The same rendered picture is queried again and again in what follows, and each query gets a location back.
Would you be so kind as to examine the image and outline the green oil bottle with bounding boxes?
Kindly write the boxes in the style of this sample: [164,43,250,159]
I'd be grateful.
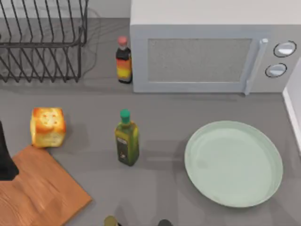
[114,109,140,167]

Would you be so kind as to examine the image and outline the dark sauce bottle red cap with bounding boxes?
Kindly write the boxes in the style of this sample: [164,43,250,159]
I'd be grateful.
[115,36,133,84]

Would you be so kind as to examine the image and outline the microwave oven door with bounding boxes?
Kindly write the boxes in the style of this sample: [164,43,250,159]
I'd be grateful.
[130,24,271,94]

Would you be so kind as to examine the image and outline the pale green plate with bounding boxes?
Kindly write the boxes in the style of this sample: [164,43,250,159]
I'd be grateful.
[184,121,284,208]

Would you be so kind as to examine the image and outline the pale microwave oven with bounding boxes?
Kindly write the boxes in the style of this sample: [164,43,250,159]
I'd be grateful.
[129,0,301,96]

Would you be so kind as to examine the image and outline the toasted bread cube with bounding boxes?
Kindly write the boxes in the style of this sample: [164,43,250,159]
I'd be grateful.
[30,107,67,148]

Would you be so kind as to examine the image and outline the gold bottle cap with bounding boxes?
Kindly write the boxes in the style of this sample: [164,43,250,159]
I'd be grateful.
[104,215,118,226]

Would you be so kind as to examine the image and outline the microwave knob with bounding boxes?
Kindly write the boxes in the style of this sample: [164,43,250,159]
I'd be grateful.
[265,63,288,78]
[273,40,297,57]

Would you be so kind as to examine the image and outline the wooden cutting board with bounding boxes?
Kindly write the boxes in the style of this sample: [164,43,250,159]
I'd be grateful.
[0,145,93,226]

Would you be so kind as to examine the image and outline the white cabinet edge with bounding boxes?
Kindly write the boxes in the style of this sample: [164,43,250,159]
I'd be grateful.
[282,55,301,158]

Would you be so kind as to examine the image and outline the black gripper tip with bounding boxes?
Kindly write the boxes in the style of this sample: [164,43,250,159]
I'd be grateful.
[0,121,19,182]

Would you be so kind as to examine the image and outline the microwave door handle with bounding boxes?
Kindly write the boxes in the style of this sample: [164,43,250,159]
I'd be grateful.
[244,38,269,96]

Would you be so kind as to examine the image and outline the black wire dish rack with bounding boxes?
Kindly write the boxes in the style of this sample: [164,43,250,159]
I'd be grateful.
[0,0,89,83]

